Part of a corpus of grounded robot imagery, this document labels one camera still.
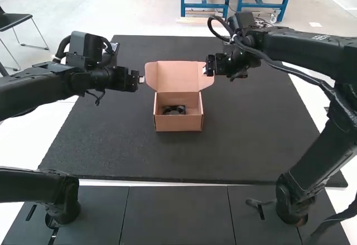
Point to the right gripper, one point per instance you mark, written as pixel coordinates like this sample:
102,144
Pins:
220,65

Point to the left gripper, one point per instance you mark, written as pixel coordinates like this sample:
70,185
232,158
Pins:
127,79

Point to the cardboard box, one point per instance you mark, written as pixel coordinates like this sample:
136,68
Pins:
177,122

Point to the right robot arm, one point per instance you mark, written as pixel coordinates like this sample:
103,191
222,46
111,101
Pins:
306,41

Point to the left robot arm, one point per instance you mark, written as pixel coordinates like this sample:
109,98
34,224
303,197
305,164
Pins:
28,86

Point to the wooden plank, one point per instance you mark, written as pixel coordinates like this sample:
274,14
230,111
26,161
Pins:
192,21

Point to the black mat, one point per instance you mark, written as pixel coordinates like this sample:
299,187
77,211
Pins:
139,150

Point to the dark base panel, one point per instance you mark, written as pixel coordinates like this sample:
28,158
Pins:
97,217
178,217
326,208

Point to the black chair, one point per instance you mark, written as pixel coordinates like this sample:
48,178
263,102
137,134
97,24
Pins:
14,19

